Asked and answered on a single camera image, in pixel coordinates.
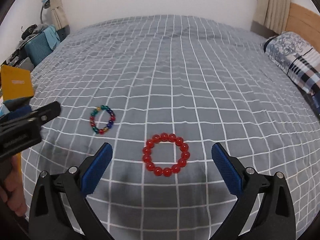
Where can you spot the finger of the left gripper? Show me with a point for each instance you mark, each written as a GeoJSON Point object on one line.
{"type": "Point", "coordinates": [16, 113]}
{"type": "Point", "coordinates": [43, 115]}

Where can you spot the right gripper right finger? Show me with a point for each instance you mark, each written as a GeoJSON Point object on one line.
{"type": "Point", "coordinates": [275, 218]}

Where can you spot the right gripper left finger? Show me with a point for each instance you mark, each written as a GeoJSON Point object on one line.
{"type": "Point", "coordinates": [59, 208]}

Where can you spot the person's left hand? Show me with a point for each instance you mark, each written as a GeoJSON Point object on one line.
{"type": "Point", "coordinates": [15, 200]}

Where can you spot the open cardboard shoe box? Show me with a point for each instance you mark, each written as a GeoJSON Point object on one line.
{"type": "Point", "coordinates": [16, 87]}

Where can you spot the grey suitcase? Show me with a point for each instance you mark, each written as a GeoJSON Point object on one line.
{"type": "Point", "coordinates": [19, 62]}

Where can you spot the teal suitcase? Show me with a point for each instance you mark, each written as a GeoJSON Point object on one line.
{"type": "Point", "coordinates": [42, 44]}

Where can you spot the blue desk lamp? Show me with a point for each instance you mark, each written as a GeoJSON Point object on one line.
{"type": "Point", "coordinates": [45, 5]}

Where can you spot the grey checked bed sheet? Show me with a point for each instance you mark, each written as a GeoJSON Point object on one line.
{"type": "Point", "coordinates": [162, 90]}

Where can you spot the beige left curtain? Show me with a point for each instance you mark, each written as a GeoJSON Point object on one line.
{"type": "Point", "coordinates": [59, 17]}

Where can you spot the beige curtain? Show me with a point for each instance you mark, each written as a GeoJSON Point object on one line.
{"type": "Point", "coordinates": [59, 17]}
{"type": "Point", "coordinates": [272, 14]}

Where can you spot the blue plaid pillow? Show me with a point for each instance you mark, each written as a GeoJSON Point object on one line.
{"type": "Point", "coordinates": [298, 59]}

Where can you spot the wooden headboard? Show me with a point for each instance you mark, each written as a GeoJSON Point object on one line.
{"type": "Point", "coordinates": [305, 23]}

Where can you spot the beige right curtain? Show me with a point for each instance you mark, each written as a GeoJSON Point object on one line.
{"type": "Point", "coordinates": [272, 14]}

